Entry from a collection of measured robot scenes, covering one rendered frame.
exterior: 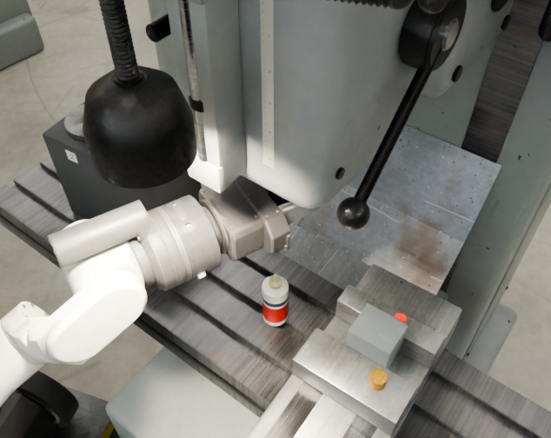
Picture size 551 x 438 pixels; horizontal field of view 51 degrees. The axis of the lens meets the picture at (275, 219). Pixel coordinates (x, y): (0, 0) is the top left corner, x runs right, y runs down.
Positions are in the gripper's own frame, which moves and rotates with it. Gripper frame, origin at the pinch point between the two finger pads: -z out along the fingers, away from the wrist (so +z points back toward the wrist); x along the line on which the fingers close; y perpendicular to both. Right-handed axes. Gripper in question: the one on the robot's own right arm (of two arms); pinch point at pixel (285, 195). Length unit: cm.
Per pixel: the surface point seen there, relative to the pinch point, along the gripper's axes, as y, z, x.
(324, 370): 18.3, 2.5, -14.1
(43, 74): 123, -5, 240
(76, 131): 9.5, 16.0, 36.9
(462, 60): -15.9, -17.6, -5.9
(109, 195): 18.8, 14.9, 30.5
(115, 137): -26.4, 20.5, -12.2
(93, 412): 82, 33, 30
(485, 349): 102, -71, -1
